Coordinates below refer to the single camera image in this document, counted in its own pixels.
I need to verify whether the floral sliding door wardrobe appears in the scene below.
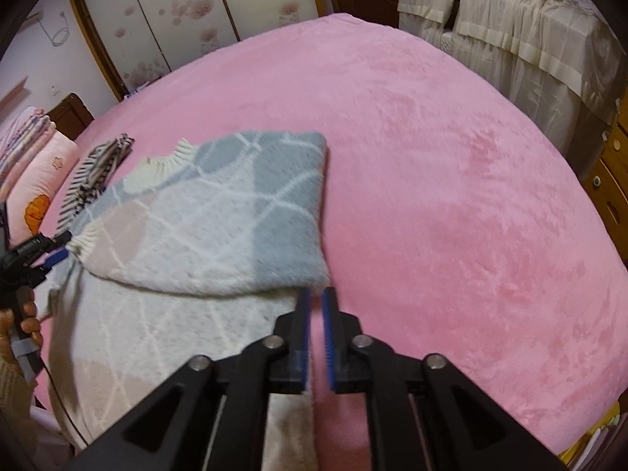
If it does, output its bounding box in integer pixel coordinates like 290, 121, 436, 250
66, 0, 335, 105

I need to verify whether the folded pink quilt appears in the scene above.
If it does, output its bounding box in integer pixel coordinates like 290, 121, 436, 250
0, 105, 58, 183

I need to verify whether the diamond pattern knit sweater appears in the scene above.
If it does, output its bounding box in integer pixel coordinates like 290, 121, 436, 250
46, 130, 332, 471

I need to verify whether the person's left forearm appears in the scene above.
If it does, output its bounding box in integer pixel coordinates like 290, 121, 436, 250
0, 351, 39, 458

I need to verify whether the wooden drawer cabinet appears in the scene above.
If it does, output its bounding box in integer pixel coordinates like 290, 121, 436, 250
579, 108, 628, 257

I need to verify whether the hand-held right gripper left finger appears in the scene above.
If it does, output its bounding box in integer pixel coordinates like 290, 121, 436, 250
64, 287, 315, 471

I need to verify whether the white wall shelf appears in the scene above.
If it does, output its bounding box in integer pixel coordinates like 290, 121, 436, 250
0, 76, 28, 102

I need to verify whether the striped garment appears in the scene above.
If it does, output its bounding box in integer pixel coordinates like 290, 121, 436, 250
58, 132, 136, 229

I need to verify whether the cream cloth covered furniture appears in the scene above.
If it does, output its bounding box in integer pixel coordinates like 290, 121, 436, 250
396, 0, 622, 159

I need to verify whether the dark wooden headboard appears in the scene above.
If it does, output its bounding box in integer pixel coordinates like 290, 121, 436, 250
46, 92, 95, 141

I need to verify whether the black cable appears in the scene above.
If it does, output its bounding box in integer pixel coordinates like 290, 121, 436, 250
42, 360, 86, 449

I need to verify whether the pink cartoon print pillow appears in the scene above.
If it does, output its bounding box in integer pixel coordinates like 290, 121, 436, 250
9, 130, 82, 237

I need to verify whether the person's left hand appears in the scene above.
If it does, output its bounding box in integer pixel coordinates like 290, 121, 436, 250
0, 288, 45, 355

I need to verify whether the pink fleece blanket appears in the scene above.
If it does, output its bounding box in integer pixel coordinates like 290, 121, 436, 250
29, 12, 628, 458

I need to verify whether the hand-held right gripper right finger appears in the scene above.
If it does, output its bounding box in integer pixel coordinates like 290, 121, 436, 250
321, 287, 570, 471

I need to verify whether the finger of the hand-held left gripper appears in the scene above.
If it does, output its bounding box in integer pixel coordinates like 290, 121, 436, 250
38, 248, 70, 272
43, 232, 74, 252

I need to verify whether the white wall cable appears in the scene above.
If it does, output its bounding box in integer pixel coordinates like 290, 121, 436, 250
42, 10, 70, 48

